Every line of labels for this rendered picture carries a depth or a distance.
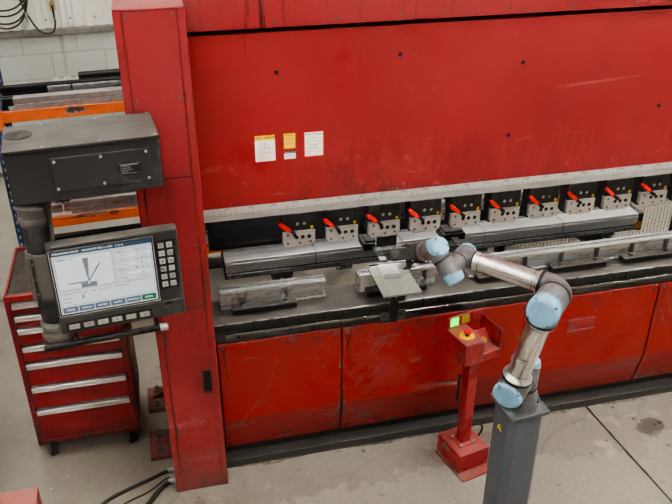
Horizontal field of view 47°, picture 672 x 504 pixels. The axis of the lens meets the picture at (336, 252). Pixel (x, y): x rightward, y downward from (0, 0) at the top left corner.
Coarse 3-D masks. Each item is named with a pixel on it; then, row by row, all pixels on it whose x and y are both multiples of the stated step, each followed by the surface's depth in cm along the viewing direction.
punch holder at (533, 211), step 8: (528, 192) 373; (536, 192) 371; (544, 192) 372; (552, 192) 373; (528, 200) 374; (544, 200) 374; (552, 200) 375; (528, 208) 375; (536, 208) 375; (544, 208) 376; (552, 208) 378; (528, 216) 376; (536, 216) 377; (544, 216) 378; (552, 216) 379
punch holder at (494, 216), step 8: (496, 192) 366; (504, 192) 367; (512, 192) 368; (520, 192) 369; (488, 200) 370; (496, 200) 368; (504, 200) 369; (512, 200) 370; (488, 208) 372; (496, 208) 370; (504, 208) 370; (512, 208) 372; (488, 216) 372; (496, 216) 372; (504, 216) 373; (512, 216) 374
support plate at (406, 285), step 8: (400, 264) 374; (376, 272) 368; (400, 272) 368; (408, 272) 368; (376, 280) 361; (384, 280) 361; (392, 280) 361; (400, 280) 361; (408, 280) 361; (384, 288) 355; (392, 288) 355; (400, 288) 355; (408, 288) 355; (416, 288) 355; (384, 296) 349; (392, 296) 350
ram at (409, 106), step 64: (192, 64) 304; (256, 64) 310; (320, 64) 316; (384, 64) 323; (448, 64) 329; (512, 64) 336; (576, 64) 344; (640, 64) 352; (256, 128) 322; (320, 128) 329; (384, 128) 336; (448, 128) 344; (512, 128) 351; (576, 128) 360; (640, 128) 368; (256, 192) 336; (320, 192) 344; (448, 192) 359
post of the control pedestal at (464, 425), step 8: (464, 368) 373; (472, 368) 370; (464, 376) 375; (472, 376) 373; (464, 384) 377; (472, 384) 375; (464, 392) 378; (472, 392) 378; (464, 400) 380; (472, 400) 381; (464, 408) 382; (472, 408) 383; (464, 416) 384; (472, 416) 386; (464, 424) 386; (464, 432) 389; (464, 440) 392
